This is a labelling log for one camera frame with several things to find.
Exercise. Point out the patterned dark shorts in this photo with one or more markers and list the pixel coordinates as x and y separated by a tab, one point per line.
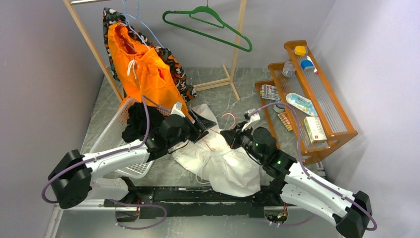
113	17

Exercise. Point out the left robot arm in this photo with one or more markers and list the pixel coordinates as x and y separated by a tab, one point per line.
73	180

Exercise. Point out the white shorts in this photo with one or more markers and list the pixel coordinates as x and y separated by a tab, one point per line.
228	171

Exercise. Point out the red white marker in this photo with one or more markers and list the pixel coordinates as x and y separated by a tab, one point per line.
314	67

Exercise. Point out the small plastic bottle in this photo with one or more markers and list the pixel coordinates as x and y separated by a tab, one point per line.
288	69

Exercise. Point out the white red box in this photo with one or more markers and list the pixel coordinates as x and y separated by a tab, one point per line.
314	130

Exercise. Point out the black shorts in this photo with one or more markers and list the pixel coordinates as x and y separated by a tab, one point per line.
137	122

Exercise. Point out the orange wooden shelf rack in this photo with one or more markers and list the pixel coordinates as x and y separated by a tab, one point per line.
315	87

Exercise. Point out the white plastic basket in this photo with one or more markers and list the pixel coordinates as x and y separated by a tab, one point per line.
111	138

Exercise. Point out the wooden clothes rack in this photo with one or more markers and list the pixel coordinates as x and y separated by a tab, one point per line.
241	42

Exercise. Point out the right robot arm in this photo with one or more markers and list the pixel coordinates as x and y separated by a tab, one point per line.
294	184

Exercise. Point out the snack packet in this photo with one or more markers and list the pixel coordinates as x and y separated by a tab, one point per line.
269	92

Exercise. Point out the orange shorts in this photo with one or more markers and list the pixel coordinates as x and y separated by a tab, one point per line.
140	70

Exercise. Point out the blue wire hanger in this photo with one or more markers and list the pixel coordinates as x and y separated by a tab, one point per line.
136	19

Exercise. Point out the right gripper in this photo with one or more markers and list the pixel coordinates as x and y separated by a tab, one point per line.
233	136

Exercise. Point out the orange pill blister strip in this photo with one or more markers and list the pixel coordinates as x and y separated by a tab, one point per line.
285	120

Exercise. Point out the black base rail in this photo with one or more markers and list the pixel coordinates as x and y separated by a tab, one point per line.
151	202

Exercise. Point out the yellow sponge block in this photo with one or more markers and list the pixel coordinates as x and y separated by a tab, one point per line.
300	50

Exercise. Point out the pink hanger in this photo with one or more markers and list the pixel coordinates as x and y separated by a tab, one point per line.
213	143

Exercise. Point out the blue eraser block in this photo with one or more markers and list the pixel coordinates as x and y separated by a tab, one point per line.
306	65

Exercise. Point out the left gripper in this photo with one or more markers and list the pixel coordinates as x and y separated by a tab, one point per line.
197	131

